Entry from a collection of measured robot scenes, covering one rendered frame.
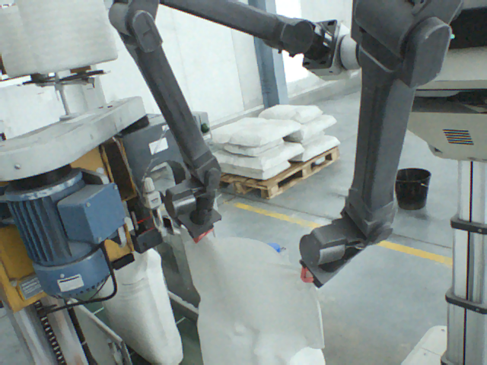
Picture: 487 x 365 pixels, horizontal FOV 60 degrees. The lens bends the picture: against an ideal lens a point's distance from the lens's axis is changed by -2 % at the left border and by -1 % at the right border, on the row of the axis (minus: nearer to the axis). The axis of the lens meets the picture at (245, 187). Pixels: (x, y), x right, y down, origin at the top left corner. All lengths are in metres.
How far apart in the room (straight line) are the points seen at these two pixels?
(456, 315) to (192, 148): 0.96
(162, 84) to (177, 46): 5.29
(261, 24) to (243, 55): 5.94
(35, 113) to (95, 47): 3.04
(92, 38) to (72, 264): 0.45
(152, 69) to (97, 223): 0.31
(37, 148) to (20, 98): 3.05
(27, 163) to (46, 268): 0.23
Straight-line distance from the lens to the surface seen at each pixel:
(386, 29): 0.47
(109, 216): 0.88
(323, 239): 0.73
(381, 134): 0.57
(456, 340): 1.55
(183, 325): 1.98
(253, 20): 0.97
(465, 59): 1.00
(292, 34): 1.01
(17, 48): 1.16
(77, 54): 0.90
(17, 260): 1.11
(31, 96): 3.92
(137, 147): 1.17
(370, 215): 0.71
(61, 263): 0.94
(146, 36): 0.81
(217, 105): 6.54
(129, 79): 5.05
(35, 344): 1.27
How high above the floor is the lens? 1.55
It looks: 21 degrees down
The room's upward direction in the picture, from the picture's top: 10 degrees counter-clockwise
